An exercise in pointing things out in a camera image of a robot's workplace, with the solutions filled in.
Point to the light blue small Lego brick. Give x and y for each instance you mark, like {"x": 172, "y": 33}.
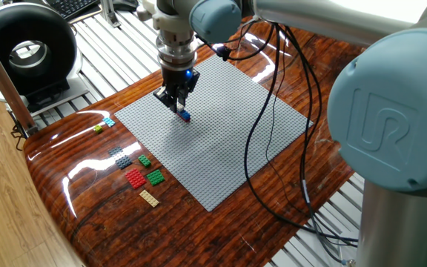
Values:
{"x": 108, "y": 122}

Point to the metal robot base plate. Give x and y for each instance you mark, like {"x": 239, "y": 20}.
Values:
{"x": 347, "y": 256}

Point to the tan Lego plate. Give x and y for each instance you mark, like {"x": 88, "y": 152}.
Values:
{"x": 149, "y": 198}

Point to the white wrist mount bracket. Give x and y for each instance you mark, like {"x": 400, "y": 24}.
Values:
{"x": 169, "y": 20}

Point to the blue long Lego brick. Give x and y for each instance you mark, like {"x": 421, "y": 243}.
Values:
{"x": 184, "y": 114}

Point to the lime green small Lego brick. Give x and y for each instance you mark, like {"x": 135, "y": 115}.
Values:
{"x": 98, "y": 128}

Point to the black computer mouse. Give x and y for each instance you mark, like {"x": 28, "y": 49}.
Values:
{"x": 124, "y": 5}

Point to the glossy wood-grain table mat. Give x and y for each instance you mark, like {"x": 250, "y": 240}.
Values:
{"x": 198, "y": 237}

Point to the grey Lego baseplate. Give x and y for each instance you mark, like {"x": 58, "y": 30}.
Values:
{"x": 213, "y": 148}

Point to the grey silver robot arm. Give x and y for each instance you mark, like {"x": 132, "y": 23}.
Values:
{"x": 387, "y": 118}

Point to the black keyboard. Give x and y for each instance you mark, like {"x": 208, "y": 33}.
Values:
{"x": 72, "y": 7}

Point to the brown wooden pole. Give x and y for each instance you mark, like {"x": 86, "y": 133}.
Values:
{"x": 2, "y": 81}

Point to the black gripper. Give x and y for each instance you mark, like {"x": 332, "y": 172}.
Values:
{"x": 176, "y": 82}

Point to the aluminium bracket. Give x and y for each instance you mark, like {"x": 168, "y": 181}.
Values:
{"x": 109, "y": 15}

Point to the red long Lego brick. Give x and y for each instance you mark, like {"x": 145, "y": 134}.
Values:
{"x": 183, "y": 119}

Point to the red Lego plate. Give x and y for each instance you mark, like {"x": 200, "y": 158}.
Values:
{"x": 135, "y": 178}

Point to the dark grey Lego plate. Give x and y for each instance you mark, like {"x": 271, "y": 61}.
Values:
{"x": 120, "y": 157}

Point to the green square Lego plate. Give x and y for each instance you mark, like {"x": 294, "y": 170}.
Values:
{"x": 155, "y": 177}

